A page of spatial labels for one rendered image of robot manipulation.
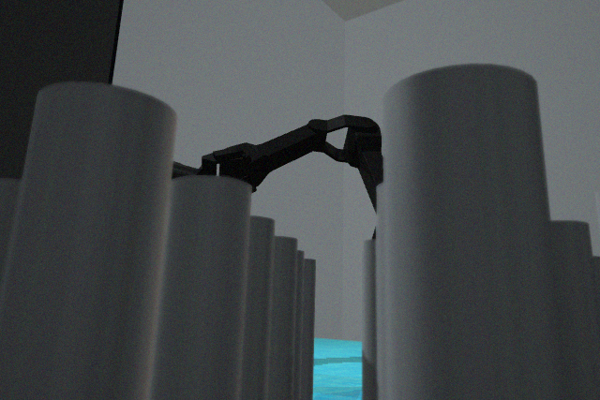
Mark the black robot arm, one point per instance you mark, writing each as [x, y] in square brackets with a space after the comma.
[251, 163]

